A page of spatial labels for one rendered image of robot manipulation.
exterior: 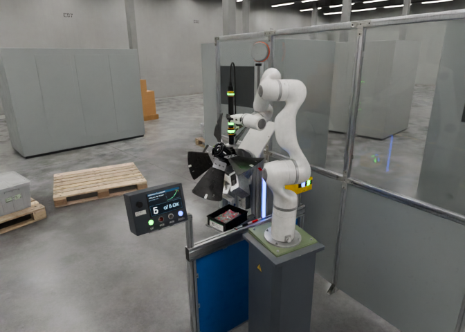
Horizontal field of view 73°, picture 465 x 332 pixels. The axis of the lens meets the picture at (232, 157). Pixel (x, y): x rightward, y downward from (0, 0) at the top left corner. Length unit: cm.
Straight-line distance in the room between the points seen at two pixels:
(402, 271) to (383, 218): 36
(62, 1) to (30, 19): 133
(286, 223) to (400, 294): 119
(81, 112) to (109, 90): 78
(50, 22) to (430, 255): 1364
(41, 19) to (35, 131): 751
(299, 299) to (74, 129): 633
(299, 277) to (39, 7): 1344
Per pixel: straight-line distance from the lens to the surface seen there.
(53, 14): 1430
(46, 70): 720
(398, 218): 231
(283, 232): 162
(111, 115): 765
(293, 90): 150
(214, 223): 202
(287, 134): 147
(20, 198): 447
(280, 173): 145
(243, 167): 200
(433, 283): 238
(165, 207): 155
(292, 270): 165
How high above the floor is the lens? 184
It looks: 18 degrees down
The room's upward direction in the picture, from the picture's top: 1 degrees counter-clockwise
